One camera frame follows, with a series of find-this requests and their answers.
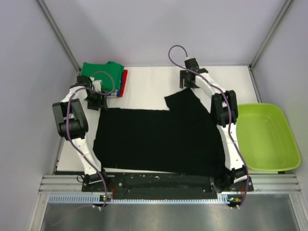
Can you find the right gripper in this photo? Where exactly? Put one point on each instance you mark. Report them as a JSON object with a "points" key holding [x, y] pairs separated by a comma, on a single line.
{"points": [[183, 74]]}

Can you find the red folded t-shirt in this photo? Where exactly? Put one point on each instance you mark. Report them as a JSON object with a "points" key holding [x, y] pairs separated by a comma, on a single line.
{"points": [[122, 83]]}

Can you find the blue printed folded t-shirt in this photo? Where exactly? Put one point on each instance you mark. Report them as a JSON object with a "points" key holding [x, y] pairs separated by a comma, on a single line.
{"points": [[113, 94]]}

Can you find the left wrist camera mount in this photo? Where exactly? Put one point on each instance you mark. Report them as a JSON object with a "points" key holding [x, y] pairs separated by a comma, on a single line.
{"points": [[96, 84]]}

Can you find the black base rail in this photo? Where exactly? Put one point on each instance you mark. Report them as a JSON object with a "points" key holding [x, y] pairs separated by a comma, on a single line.
{"points": [[159, 186]]}

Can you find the right aluminium frame post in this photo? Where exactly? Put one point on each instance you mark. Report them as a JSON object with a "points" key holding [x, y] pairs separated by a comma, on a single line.
{"points": [[271, 33]]}

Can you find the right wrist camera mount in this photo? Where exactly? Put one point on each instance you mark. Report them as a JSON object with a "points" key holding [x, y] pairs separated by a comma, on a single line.
{"points": [[192, 64]]}

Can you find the grey slotted cable duct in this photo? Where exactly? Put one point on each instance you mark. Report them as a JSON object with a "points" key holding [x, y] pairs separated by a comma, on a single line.
{"points": [[100, 200]]}

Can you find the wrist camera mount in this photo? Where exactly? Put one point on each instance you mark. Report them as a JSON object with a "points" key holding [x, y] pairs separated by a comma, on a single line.
{"points": [[192, 64], [96, 84]]}

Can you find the black t-shirt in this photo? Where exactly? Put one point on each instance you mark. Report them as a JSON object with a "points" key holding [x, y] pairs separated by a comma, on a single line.
{"points": [[182, 139]]}

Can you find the green folded t-shirt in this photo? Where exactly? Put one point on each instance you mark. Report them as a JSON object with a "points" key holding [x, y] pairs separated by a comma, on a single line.
{"points": [[109, 73]]}

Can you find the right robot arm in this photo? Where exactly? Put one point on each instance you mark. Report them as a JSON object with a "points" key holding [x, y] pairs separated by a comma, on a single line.
{"points": [[224, 113]]}

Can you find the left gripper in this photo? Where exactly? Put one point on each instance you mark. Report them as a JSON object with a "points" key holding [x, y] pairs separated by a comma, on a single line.
{"points": [[100, 103]]}

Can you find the lime green plastic bin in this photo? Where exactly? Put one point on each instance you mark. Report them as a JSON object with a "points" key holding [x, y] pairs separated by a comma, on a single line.
{"points": [[265, 138]]}

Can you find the aluminium frame post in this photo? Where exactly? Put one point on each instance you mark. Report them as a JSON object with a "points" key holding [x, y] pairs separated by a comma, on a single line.
{"points": [[271, 33], [43, 7]]}

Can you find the aluminium front frame rail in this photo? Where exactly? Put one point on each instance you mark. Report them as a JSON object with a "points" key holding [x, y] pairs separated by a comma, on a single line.
{"points": [[262, 183]]}

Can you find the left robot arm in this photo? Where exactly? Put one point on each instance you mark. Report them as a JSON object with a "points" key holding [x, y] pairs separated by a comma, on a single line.
{"points": [[73, 124]]}

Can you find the left aluminium frame post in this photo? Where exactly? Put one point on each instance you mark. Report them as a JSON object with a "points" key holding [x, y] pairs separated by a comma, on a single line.
{"points": [[43, 7]]}

